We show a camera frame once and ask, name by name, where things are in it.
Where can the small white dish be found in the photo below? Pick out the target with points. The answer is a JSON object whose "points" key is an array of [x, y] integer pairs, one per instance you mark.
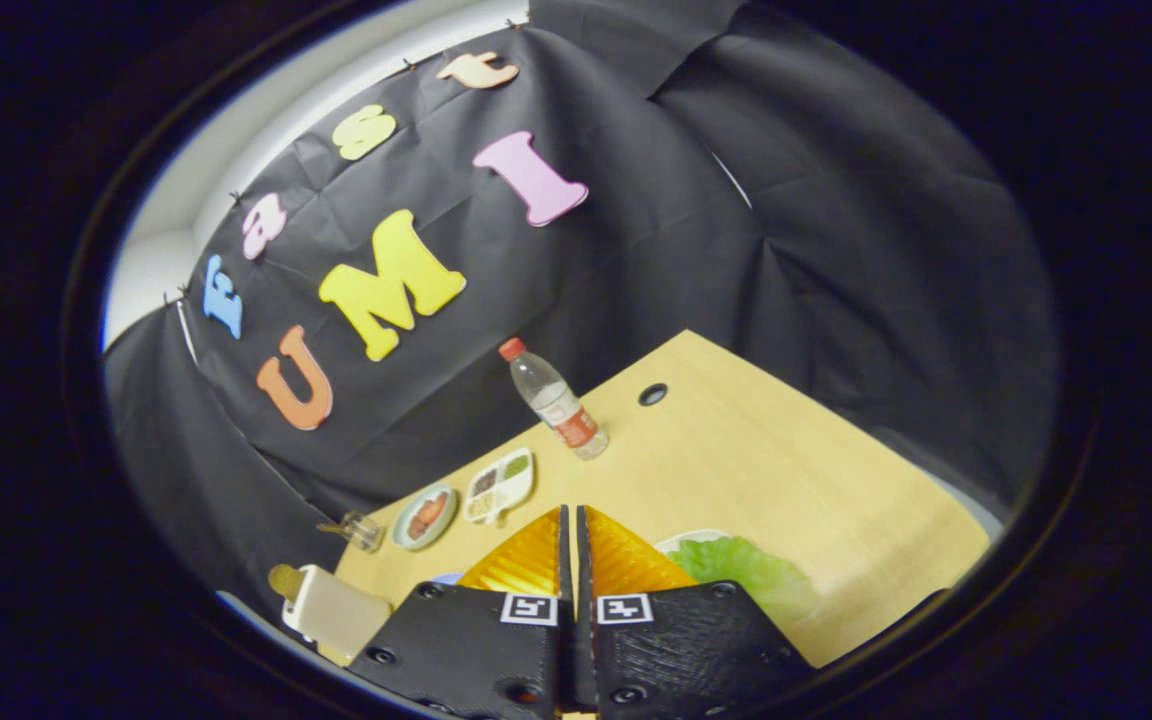
{"points": [[681, 538]]}

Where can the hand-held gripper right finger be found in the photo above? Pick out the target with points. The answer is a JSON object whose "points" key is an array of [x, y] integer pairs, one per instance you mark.
{"points": [[686, 650]]}

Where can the white toaster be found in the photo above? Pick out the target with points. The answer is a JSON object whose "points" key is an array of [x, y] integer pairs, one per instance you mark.
{"points": [[341, 615]]}

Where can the brown bread slice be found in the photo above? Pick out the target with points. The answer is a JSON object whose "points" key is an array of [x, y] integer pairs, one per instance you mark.
{"points": [[286, 580]]}

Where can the red tomato slice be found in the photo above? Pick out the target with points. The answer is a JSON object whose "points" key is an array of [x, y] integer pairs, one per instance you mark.
{"points": [[426, 514]]}

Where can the dark seeds portion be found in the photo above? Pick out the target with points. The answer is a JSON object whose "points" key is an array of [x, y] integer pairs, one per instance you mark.
{"points": [[484, 481]]}

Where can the brown meat patty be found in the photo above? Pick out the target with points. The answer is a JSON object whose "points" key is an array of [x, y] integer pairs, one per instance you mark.
{"points": [[416, 528], [437, 503]]}

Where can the clear red-capped water bottle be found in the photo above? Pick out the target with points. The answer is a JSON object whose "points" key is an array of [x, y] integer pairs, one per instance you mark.
{"points": [[561, 405]]}

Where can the pale green plate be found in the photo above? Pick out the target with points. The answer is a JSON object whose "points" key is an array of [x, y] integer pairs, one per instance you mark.
{"points": [[406, 540]]}

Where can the blue plate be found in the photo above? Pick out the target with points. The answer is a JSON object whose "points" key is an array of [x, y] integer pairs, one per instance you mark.
{"points": [[446, 578]]}

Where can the green lettuce leaf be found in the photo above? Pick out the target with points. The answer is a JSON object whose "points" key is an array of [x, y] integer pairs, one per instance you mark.
{"points": [[736, 570]]}

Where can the clear glass utensil holder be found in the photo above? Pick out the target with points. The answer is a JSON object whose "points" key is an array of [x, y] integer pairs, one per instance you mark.
{"points": [[364, 532]]}

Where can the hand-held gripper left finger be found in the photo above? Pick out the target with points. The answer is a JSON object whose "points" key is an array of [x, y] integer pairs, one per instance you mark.
{"points": [[476, 650]]}

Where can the black backdrop cloth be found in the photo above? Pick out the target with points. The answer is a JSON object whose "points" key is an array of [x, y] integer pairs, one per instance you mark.
{"points": [[636, 280]]}

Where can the white divided tray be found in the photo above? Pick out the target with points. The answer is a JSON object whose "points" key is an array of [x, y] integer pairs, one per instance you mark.
{"points": [[501, 488]]}

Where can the beige seeds portion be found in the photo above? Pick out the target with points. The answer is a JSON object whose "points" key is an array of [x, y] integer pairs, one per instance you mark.
{"points": [[478, 508]]}

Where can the green seeds portion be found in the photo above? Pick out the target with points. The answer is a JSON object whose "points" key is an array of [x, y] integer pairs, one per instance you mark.
{"points": [[516, 466]]}

